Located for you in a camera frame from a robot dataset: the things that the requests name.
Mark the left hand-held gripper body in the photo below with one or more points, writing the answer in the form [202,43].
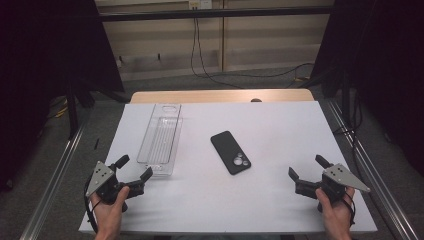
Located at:
[105,186]

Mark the black horizontal bar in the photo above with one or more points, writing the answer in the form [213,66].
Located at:
[213,13]

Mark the dark round table grommet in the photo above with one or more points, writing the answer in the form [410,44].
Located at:
[256,100]

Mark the white table board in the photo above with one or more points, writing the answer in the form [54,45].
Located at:
[266,140]

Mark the person's right hand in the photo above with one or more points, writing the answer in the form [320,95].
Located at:
[338,216]

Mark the person's left hand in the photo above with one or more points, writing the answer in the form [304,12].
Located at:
[108,216]

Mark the small black floor object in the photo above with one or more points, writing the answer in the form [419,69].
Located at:
[96,143]

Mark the clear plastic packaging tray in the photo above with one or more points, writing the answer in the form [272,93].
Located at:
[160,140]

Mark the dark curtain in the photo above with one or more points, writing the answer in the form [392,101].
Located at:
[33,66]
[393,66]

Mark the black metal stand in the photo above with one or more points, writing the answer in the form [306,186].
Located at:
[345,96]
[71,113]

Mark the metal floor rail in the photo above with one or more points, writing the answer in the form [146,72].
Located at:
[383,193]
[50,190]

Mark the black phone case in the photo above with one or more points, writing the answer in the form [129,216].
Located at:
[228,150]

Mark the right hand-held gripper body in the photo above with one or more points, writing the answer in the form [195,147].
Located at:
[335,186]

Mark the white wall outlet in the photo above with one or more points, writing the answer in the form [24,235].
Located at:
[200,4]

